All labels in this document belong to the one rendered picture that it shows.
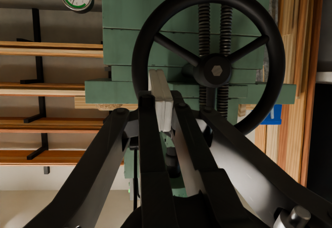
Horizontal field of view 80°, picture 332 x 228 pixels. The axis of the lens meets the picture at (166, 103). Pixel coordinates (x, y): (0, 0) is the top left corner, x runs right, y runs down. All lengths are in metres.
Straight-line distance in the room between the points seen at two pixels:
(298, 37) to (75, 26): 2.68
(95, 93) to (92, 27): 2.68
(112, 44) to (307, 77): 1.76
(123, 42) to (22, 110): 3.18
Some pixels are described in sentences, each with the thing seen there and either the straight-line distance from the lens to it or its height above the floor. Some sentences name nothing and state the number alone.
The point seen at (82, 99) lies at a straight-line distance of 0.71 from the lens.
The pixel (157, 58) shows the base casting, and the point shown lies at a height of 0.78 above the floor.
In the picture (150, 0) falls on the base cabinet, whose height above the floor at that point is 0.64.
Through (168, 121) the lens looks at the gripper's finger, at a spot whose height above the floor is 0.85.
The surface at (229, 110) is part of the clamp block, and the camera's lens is 0.49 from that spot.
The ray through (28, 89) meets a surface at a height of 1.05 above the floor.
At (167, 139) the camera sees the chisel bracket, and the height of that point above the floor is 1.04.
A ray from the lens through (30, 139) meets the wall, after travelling 3.69.
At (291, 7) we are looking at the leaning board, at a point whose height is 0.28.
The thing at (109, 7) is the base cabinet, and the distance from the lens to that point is 0.56.
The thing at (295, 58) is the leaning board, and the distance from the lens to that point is 2.00.
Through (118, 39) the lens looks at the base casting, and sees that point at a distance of 0.54.
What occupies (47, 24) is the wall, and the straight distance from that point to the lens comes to 3.42.
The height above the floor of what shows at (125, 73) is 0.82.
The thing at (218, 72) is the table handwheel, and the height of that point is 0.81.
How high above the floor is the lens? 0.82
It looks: 9 degrees up
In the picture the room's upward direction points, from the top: 179 degrees counter-clockwise
